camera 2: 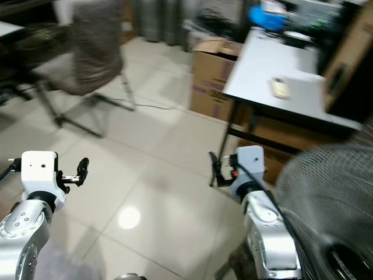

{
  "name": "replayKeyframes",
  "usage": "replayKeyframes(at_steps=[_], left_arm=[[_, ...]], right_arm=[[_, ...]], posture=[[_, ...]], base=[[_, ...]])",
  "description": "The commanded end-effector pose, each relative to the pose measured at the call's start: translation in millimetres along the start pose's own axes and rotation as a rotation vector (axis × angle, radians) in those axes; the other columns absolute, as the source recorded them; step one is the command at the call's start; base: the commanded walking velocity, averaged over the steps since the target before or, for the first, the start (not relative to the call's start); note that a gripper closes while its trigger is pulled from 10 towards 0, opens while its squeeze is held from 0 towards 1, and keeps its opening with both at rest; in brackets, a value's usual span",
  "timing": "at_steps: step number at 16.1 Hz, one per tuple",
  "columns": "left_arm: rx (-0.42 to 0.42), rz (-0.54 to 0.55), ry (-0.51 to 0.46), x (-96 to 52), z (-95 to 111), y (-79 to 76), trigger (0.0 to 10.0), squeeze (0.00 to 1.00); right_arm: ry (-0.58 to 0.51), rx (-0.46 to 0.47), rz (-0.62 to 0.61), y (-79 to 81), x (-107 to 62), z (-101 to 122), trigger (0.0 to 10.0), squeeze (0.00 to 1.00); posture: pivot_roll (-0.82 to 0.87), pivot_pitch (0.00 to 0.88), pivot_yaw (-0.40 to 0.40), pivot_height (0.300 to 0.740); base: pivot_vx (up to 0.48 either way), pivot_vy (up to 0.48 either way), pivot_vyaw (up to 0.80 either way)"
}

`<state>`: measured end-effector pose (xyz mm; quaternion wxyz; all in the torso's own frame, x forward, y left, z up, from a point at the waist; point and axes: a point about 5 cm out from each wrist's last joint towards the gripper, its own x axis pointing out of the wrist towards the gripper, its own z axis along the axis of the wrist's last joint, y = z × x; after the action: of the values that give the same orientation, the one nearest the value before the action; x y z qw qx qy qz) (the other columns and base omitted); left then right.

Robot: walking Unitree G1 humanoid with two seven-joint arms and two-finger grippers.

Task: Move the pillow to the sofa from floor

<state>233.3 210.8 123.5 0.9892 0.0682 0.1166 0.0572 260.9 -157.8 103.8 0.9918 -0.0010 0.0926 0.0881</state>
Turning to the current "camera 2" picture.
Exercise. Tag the brown fabric chair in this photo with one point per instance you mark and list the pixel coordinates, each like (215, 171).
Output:
(93, 58)

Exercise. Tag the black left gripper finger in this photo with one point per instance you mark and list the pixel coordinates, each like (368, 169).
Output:
(82, 170)

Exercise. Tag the low brown cardboard box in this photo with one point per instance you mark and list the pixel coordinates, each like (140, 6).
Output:
(280, 137)

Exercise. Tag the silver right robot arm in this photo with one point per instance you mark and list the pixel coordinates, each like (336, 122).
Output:
(265, 233)

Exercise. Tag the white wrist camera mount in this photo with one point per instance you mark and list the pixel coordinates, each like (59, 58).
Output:
(249, 164)
(39, 169)

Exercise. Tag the small white table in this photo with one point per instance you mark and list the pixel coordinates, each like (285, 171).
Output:
(9, 28)

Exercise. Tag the cardboard box with purple print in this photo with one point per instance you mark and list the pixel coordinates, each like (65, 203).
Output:
(211, 79)

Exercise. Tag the white table with black legs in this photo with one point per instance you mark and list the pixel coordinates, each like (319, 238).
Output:
(274, 64)

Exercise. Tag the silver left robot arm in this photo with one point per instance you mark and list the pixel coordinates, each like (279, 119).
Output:
(23, 233)

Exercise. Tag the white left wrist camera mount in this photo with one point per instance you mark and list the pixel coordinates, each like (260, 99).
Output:
(39, 169)

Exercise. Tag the tall brown cardboard box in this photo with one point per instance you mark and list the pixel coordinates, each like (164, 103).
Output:
(349, 58)

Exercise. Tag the blue plastic object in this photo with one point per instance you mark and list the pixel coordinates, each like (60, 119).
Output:
(265, 16)

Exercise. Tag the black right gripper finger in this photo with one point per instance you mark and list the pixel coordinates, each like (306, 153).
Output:
(215, 170)

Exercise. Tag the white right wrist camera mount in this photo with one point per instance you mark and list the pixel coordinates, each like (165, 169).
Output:
(249, 164)

